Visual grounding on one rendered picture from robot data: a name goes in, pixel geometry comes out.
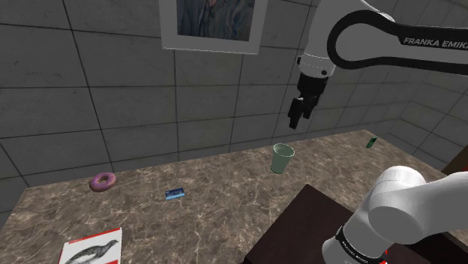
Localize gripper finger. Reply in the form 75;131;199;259
301;97;320;120
286;95;305;130

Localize pale green cup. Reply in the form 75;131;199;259
270;142;296;175

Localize dark robot stand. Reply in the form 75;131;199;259
244;183;468;264

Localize small blue card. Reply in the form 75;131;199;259
164;187;186;201

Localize pink frosted doughnut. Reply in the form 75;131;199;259
88;172;117;193

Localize white book with bird picture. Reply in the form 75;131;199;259
57;227;124;264

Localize white framed wall picture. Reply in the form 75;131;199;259
157;0;269;56

